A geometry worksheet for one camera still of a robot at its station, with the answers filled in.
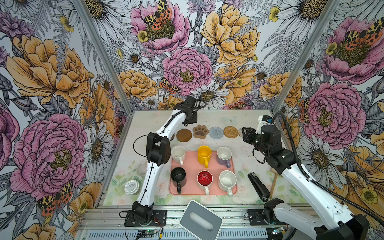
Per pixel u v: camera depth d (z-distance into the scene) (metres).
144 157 0.59
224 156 0.96
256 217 0.74
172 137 0.68
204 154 0.96
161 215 0.75
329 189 0.59
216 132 1.08
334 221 0.39
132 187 0.78
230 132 1.08
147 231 0.71
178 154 0.94
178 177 0.82
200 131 1.09
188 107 0.77
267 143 0.56
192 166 0.92
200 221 0.73
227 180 0.85
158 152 0.62
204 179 0.85
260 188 0.80
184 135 1.06
